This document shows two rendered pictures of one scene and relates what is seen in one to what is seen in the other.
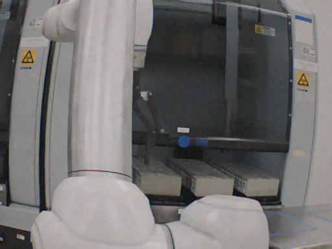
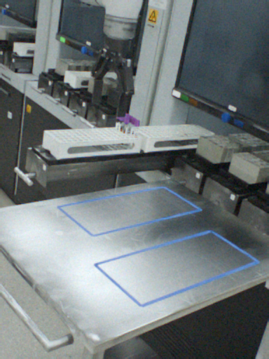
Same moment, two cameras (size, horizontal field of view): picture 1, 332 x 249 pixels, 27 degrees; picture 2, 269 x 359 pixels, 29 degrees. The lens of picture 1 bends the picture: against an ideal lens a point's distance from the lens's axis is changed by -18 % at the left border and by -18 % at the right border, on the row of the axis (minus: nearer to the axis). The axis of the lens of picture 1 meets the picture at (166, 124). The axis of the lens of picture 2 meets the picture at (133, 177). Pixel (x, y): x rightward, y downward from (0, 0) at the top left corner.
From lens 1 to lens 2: 1.76 m
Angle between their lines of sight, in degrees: 61
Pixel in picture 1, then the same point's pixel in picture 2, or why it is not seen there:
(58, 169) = (157, 115)
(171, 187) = (215, 154)
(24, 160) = (139, 102)
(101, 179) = not seen: outside the picture
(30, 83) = (152, 40)
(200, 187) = (233, 163)
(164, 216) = (187, 174)
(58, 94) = (167, 55)
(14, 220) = not seen: hidden behind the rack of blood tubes
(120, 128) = not seen: outside the picture
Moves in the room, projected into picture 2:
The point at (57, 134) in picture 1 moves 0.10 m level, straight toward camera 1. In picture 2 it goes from (162, 87) to (139, 87)
